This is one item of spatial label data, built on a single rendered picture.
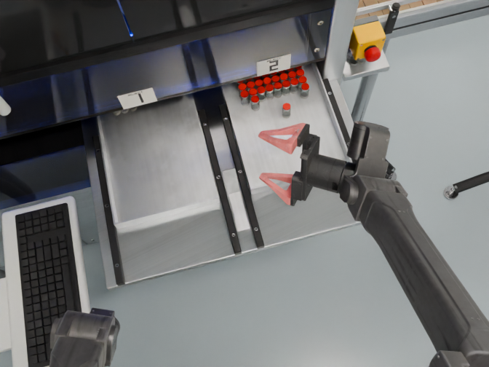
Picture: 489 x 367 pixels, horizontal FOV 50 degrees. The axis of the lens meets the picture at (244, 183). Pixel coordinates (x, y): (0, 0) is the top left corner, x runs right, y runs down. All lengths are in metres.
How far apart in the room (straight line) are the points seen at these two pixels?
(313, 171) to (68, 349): 0.46
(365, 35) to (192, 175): 0.55
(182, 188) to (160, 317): 0.93
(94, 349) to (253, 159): 0.74
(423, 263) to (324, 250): 1.54
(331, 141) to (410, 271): 0.75
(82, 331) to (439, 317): 0.46
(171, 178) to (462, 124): 1.54
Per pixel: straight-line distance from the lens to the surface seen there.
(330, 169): 0.88
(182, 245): 1.29
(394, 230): 0.72
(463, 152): 2.47
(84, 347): 0.75
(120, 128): 1.44
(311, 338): 2.12
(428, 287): 0.64
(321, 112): 1.41
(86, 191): 1.74
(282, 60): 1.31
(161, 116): 1.43
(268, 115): 1.40
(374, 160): 0.86
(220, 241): 1.28
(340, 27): 1.28
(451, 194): 2.36
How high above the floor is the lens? 2.10
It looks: 68 degrees down
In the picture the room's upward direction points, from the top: 7 degrees counter-clockwise
